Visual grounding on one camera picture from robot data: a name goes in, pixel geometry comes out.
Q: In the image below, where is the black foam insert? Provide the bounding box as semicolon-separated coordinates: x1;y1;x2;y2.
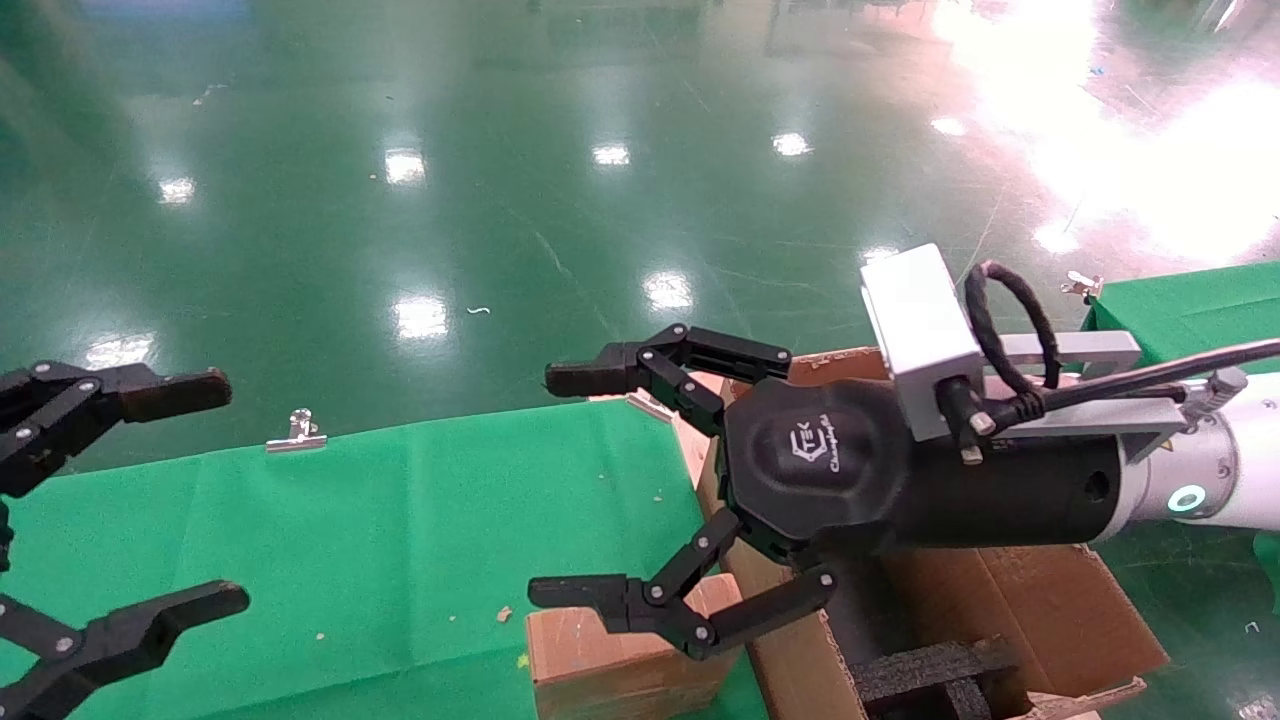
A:
850;638;1031;720

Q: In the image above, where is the small brown cardboard box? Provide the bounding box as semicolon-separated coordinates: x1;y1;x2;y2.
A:
525;573;746;720

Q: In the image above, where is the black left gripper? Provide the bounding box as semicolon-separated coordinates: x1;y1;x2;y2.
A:
0;362;251;720

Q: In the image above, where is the large open cardboard carton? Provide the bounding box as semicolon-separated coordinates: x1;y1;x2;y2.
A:
695;345;1171;720

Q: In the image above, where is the wide green table cloth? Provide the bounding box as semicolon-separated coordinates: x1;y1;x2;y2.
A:
0;400;771;720

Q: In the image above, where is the silver camera mount bracket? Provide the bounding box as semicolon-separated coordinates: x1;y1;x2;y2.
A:
983;331;1251;463

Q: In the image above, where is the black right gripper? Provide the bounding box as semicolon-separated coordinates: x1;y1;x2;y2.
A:
527;323;1123;661

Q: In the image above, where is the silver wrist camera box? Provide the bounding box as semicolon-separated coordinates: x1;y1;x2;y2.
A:
860;243;986;443

